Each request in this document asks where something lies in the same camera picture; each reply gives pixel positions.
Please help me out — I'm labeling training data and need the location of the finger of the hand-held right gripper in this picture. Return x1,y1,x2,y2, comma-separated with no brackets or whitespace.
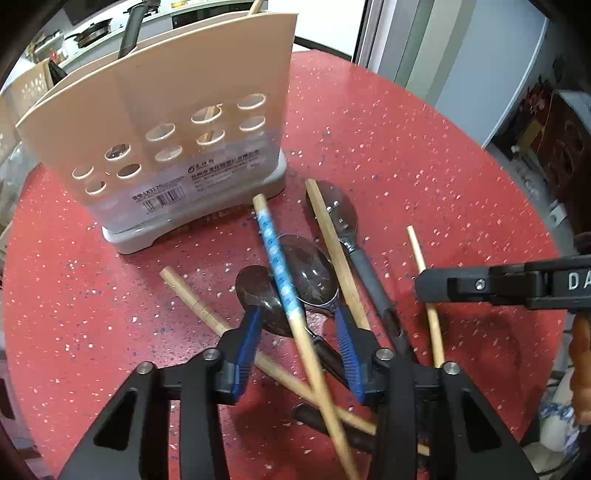
414,261,552,306

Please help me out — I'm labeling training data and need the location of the metal frying pan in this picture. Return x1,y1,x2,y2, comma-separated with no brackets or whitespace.
74,22,112,48

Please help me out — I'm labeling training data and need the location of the small dark spoon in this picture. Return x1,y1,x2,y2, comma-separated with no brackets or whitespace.
235,265,352,386

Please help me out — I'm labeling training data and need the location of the grey handled metal spoon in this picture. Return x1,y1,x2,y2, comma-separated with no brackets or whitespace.
318,179,416,365

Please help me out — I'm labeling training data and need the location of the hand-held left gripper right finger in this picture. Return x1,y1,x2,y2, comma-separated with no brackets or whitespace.
335,305,539,480

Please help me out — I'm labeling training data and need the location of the blue white patterned object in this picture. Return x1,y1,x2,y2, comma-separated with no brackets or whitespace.
538,399,578,455

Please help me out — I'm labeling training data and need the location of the black knife handle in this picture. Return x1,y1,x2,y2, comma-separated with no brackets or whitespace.
117,4,147,60

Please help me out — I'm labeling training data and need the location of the large shiny spoon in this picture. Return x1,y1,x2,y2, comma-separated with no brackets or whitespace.
276,234,345,324

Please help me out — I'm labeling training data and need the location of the dark knife handle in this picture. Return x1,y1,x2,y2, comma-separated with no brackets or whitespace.
46,59,69,88

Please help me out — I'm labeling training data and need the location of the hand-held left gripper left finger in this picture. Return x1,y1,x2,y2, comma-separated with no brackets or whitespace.
55,305,264,480

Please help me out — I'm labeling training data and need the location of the grey door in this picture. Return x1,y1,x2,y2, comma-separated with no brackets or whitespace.
355,0,548,144

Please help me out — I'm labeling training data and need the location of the white stove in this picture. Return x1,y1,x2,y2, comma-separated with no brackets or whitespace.
60,0,252,58

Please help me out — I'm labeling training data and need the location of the beige plastic utensil holder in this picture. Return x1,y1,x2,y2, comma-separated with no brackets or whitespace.
15,11,300,254

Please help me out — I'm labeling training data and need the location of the wooden chopstick in holder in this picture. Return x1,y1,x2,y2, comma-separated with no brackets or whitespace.
203,0,265,144

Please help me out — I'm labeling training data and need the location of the blue patterned wooden chopstick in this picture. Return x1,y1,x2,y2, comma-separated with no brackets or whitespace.
252,194,362,480

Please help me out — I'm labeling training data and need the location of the person's right hand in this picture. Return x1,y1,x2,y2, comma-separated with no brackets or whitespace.
570,316,591,428

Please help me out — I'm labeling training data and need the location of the dark wooden cabinet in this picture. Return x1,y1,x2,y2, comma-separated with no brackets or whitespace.
531,88,591,222

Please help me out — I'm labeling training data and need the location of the plain wooden chopstick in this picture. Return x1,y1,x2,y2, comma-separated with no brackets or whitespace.
159,266,430,457
305,179,371,332
406,225,446,368

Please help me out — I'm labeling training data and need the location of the dark brown utensil handle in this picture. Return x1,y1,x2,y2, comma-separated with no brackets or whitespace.
293,403,377,455

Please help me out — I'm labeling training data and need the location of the beige perforated basket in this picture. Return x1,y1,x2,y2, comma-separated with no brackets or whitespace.
11,60,54,104

